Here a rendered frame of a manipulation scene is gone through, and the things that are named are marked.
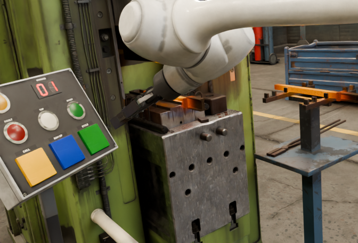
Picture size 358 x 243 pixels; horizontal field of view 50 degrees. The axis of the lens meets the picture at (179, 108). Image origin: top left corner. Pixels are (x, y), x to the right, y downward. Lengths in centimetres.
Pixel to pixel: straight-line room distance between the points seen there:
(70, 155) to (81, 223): 53
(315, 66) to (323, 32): 506
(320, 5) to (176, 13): 23
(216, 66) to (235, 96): 101
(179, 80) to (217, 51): 13
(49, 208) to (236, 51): 71
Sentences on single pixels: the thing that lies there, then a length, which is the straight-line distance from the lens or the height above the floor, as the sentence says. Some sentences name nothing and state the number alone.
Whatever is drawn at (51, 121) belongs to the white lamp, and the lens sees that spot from 106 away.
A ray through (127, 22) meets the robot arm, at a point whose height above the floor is 132.
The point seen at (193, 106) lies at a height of 99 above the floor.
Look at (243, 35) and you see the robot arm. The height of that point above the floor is 126.
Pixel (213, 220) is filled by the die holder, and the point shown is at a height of 52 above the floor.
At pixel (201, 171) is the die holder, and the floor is 73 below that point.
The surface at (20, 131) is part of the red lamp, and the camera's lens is 100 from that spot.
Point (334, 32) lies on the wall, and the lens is 1005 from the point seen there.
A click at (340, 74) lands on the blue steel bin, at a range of 503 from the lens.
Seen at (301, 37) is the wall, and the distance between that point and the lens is 1061.
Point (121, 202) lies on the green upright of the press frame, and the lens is 157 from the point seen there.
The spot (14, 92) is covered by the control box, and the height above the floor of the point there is 117.
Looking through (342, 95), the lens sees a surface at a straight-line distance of 162.
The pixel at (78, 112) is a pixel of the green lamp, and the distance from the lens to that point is 112.
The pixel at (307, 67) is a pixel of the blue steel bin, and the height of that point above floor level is 45.
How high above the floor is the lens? 132
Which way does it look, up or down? 14 degrees down
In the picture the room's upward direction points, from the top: 7 degrees counter-clockwise
